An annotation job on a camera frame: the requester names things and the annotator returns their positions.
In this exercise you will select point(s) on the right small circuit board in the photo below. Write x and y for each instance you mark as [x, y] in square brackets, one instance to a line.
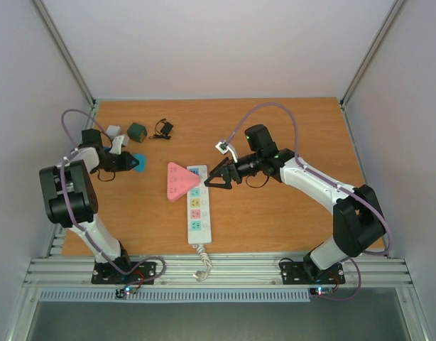
[322, 291]

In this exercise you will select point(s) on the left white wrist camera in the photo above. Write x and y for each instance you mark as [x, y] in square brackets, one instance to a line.
[118, 143]

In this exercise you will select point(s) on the small circuit board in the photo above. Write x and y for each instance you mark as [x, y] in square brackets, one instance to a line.
[125, 292]
[322, 291]

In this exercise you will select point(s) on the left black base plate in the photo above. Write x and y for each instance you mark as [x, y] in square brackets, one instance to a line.
[133, 273]

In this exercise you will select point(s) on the white power strip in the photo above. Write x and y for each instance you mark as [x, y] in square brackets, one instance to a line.
[199, 230]

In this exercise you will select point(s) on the right aluminium frame post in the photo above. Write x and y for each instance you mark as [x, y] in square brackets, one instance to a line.
[374, 47]

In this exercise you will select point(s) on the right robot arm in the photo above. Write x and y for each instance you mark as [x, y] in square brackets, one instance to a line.
[357, 218]

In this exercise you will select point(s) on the left small circuit board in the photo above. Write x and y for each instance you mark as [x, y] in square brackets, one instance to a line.
[125, 292]

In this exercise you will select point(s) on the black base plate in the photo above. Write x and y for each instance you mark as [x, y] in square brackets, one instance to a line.
[293, 273]
[133, 273]

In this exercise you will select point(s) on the pink triangular socket adapter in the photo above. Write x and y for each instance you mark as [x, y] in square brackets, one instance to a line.
[180, 181]

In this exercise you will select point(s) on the black charger with cable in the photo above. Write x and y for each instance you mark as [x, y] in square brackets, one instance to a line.
[162, 130]

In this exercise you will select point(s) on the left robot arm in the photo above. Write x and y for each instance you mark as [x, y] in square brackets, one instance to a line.
[71, 201]

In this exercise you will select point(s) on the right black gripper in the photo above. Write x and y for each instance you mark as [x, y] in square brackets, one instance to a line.
[225, 178]

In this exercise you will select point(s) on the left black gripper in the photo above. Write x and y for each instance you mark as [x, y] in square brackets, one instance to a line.
[126, 165]

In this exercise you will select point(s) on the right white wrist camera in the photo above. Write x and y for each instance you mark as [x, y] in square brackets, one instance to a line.
[224, 148]

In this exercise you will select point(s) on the blue slotted cable duct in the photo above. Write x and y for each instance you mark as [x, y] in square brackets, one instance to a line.
[177, 295]

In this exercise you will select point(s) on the aluminium front rail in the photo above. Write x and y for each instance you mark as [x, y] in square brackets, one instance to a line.
[256, 270]

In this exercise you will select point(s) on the white cube plug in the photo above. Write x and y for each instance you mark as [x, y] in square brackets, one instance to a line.
[113, 131]

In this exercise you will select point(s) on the teal oval plug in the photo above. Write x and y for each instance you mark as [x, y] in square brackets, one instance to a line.
[141, 163]

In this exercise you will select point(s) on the dark green patterned plug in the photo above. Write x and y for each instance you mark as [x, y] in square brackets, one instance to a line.
[136, 132]

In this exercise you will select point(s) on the left aluminium frame post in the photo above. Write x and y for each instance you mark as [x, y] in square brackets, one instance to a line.
[59, 42]

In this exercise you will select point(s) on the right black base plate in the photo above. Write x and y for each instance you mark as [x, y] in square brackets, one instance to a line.
[293, 273]

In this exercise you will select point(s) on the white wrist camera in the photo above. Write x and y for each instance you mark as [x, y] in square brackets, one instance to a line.
[118, 143]
[224, 148]

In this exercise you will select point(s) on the aluminium frame post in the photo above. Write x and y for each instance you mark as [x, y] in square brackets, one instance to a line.
[59, 42]
[374, 47]

